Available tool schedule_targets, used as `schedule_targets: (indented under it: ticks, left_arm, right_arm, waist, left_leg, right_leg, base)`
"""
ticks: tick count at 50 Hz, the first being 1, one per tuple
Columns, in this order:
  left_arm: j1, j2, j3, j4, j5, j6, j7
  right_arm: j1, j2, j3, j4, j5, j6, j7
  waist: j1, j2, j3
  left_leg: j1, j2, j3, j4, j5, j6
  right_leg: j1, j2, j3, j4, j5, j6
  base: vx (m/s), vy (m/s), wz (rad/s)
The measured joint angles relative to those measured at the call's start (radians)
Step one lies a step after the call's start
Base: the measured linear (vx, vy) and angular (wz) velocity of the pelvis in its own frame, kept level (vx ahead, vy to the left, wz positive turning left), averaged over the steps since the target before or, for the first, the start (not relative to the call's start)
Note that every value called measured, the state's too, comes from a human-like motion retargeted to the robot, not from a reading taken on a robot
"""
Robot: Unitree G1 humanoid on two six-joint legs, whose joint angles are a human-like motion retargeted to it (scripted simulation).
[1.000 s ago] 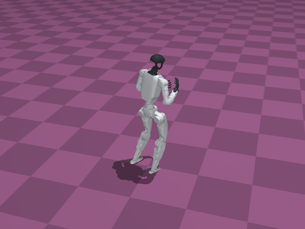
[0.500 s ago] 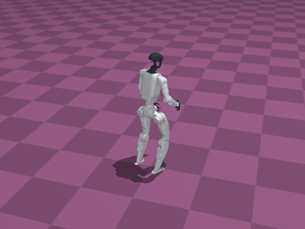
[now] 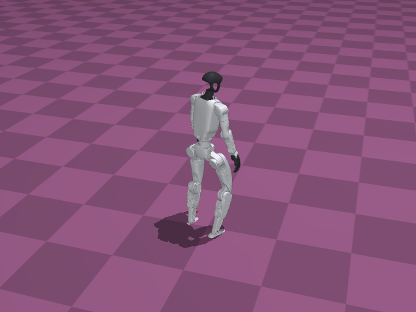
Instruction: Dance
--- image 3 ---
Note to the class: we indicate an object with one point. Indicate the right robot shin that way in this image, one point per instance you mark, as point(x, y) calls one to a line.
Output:
point(221, 210)

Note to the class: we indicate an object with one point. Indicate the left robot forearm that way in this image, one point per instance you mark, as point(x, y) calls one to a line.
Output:
point(197, 137)

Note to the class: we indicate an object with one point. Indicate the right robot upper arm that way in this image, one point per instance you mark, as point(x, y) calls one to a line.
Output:
point(221, 111)

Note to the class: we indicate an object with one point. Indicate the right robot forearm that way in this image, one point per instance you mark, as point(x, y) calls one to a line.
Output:
point(230, 145)

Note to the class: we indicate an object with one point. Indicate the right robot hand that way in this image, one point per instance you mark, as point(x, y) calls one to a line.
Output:
point(236, 161)

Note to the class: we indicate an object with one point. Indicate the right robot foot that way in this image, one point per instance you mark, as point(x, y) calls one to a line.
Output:
point(212, 235)

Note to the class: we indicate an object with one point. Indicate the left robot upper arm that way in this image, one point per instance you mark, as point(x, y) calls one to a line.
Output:
point(192, 98)

